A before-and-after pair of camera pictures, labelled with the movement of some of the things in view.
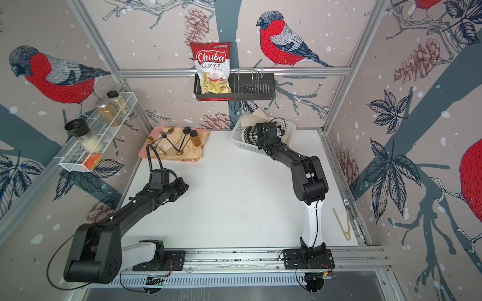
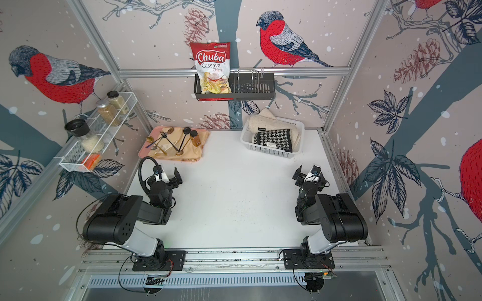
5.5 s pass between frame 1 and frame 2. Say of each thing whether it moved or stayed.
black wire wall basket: stayed
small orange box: stayed
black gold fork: stayed
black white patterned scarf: moved
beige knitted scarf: moved
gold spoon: stayed
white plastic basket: moved
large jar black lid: stayed
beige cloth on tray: stayed
